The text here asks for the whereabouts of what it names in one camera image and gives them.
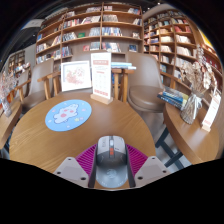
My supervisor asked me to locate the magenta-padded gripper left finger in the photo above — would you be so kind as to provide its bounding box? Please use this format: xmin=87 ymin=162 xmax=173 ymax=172
xmin=53 ymin=144 xmax=99 ymax=189

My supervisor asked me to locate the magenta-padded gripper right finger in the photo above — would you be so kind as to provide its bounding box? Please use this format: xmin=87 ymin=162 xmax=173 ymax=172
xmin=125 ymin=143 xmax=172 ymax=189

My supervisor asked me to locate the grey computer mouse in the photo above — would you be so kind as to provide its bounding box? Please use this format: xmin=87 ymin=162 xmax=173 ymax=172
xmin=94 ymin=135 xmax=131 ymax=190

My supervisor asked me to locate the round light blue mouse pad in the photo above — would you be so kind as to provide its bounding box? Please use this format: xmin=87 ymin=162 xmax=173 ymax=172
xmin=44 ymin=99 xmax=93 ymax=132

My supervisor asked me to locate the round wooden side table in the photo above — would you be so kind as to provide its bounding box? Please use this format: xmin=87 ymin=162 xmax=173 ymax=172
xmin=0 ymin=99 xmax=23 ymax=150
xmin=163 ymin=99 xmax=224 ymax=165

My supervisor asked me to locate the brown wooden armchair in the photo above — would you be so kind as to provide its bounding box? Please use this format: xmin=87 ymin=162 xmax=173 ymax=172
xmin=46 ymin=49 xmax=135 ymax=103
xmin=14 ymin=59 xmax=55 ymax=112
xmin=125 ymin=51 xmax=168 ymax=113

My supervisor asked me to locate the small white table sign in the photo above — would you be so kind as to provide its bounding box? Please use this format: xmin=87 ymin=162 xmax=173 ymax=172
xmin=201 ymin=87 xmax=223 ymax=133

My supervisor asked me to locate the white framed flower picture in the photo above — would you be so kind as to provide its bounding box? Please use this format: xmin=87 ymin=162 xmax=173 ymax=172
xmin=60 ymin=60 xmax=93 ymax=93

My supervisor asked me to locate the white sign on wooden base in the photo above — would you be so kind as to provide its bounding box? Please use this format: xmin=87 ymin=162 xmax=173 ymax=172
xmin=89 ymin=51 xmax=114 ymax=105

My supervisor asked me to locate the vase of pink dried flowers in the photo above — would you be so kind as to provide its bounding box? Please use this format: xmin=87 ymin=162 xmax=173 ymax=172
xmin=0 ymin=69 xmax=18 ymax=116

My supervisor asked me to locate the stack of light blue books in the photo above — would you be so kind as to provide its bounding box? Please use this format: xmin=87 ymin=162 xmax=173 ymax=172
xmin=110 ymin=61 xmax=137 ymax=71

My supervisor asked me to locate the small distant wooden bookshelf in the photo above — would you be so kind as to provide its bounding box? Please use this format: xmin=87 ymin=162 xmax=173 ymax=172
xmin=7 ymin=49 xmax=32 ymax=80

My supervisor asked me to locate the tall curved wooden bookshelf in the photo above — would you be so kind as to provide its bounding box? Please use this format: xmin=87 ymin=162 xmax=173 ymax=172
xmin=142 ymin=9 xmax=224 ymax=101

